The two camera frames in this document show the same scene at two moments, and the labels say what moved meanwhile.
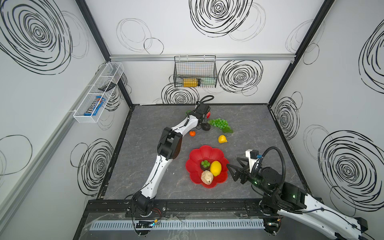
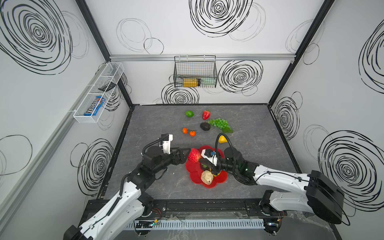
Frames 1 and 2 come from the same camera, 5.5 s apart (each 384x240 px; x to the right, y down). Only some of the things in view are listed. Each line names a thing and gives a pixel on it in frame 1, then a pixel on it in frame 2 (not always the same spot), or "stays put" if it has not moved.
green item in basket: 208,81 stays put
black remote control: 111,85 stays put
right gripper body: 243,174 -> 208,162
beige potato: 206,177 stays put
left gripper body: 204,120 -> 181,155
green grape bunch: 222,124 stays put
